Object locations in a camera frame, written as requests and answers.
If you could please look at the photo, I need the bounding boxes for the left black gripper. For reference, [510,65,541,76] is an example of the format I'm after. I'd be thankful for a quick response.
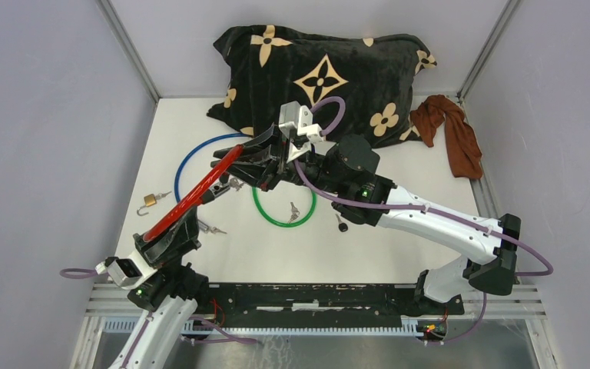
[134,195,202,277]

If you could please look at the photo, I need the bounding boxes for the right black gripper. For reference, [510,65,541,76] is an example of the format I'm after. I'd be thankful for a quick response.
[211,125,346,195]

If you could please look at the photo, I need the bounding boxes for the green cable lock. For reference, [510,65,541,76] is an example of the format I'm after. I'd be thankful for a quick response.
[251,188,318,229]

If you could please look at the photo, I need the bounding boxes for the red cable lock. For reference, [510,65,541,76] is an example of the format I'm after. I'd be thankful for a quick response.
[142,145,244,242]

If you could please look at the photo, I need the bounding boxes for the black padlock key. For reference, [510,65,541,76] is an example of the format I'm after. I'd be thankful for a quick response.
[335,214,349,233]

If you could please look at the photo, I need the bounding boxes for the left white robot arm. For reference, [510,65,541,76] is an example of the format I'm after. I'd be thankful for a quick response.
[97,208,211,368]

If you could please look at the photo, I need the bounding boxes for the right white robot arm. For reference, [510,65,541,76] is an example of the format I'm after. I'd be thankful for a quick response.
[212,126,520,314]

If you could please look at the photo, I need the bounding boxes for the small brass padlock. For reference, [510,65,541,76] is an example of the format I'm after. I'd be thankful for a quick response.
[136,191,171,217]

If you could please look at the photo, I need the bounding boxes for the black floral pillow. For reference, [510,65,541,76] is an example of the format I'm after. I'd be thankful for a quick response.
[207,25,437,148]

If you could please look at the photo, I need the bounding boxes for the brown cloth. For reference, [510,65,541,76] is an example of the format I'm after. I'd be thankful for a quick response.
[410,95,483,180]

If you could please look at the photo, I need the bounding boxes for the blue cable lock keys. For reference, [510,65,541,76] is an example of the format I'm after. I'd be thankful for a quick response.
[197,220,227,234]

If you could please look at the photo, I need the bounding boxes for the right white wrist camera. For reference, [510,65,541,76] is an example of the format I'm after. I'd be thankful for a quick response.
[277,101,325,163]

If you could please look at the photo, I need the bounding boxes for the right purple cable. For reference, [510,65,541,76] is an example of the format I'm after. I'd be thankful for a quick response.
[293,96,555,278]

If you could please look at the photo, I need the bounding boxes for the purple cable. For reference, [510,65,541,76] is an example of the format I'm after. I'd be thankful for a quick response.
[59,268,104,280]
[293,96,555,278]

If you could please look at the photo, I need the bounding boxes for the blue cable lock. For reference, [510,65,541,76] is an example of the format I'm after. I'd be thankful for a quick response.
[174,133,251,203]

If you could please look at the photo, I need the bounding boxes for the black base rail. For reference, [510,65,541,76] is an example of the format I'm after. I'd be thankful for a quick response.
[194,283,465,336]

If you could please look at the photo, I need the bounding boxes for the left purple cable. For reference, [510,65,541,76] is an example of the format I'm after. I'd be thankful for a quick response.
[59,268,104,280]

